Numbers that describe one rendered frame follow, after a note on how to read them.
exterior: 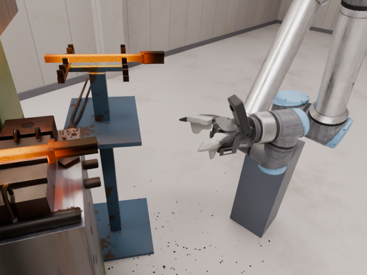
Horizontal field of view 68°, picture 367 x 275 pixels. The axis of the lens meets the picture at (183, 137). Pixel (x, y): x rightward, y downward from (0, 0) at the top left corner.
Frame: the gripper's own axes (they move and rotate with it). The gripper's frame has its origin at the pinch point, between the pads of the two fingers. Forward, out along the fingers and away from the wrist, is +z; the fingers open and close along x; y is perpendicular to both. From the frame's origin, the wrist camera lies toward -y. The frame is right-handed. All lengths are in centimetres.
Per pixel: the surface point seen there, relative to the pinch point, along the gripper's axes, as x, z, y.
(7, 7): -1.1, 32.9, -29.3
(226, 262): 14, -35, 100
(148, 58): 49.1, -0.8, -2.8
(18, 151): -0.5, 38.6, -1.0
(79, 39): 277, 26, 51
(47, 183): -8.8, 33.0, 1.9
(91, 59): 50, 20, -3
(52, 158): -2.5, 32.2, 0.5
